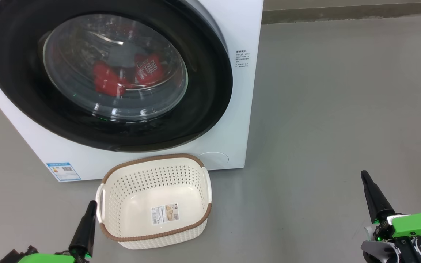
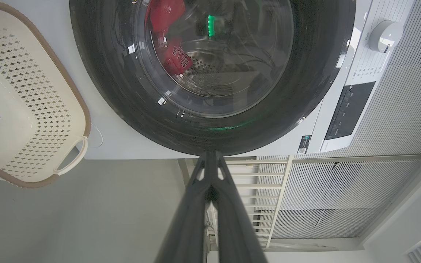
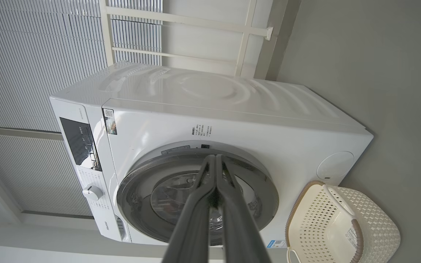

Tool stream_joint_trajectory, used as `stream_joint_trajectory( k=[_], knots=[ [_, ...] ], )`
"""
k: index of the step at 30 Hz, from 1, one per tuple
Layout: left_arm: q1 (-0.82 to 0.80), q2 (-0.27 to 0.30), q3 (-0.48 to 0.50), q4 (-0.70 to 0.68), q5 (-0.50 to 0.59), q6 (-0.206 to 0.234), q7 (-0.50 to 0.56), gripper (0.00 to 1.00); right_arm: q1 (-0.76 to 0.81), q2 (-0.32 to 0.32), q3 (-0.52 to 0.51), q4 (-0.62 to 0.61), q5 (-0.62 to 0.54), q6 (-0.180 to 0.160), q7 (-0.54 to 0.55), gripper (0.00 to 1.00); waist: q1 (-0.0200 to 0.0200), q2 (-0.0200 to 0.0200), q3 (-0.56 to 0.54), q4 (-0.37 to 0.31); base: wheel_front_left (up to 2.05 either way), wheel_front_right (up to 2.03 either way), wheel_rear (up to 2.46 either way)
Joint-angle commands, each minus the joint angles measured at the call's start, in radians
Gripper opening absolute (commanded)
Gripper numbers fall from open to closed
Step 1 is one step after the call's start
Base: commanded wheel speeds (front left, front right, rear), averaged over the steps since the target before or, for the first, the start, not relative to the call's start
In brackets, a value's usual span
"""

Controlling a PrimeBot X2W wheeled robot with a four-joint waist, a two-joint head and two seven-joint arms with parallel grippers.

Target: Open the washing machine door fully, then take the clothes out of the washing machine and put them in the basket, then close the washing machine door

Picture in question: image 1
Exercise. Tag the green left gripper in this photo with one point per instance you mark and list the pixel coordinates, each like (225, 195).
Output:
(46, 258)

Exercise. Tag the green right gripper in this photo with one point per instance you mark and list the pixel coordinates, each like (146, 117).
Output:
(415, 223)

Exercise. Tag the red Bulls jersey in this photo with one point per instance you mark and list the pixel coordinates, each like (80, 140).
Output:
(108, 82)

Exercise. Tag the black round glass washer door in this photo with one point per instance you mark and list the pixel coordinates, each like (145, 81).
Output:
(20, 73)

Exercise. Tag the white garment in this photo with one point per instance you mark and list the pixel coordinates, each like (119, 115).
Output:
(122, 56)

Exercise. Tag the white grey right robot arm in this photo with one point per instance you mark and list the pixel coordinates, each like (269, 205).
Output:
(376, 251)

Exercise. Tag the cream perforated basket brown rim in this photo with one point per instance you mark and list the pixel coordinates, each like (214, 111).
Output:
(137, 204)

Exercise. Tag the printed product label sticker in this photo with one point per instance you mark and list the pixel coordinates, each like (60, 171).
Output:
(165, 213)

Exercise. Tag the white front-load washing machine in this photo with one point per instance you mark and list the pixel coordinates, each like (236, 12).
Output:
(232, 109)

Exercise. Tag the steel washer drum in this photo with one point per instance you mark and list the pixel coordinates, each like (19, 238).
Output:
(71, 47)

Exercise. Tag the blue energy label sticker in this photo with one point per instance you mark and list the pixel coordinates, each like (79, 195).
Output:
(63, 171)

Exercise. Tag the round white filter cover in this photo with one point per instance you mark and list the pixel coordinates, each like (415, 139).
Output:
(214, 160)

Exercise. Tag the small printed text label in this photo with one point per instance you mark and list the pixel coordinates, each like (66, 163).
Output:
(242, 58)

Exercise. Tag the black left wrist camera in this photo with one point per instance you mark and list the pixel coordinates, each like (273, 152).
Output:
(20, 252)

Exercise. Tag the grey wall baseboard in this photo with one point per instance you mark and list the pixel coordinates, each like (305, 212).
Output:
(342, 12)

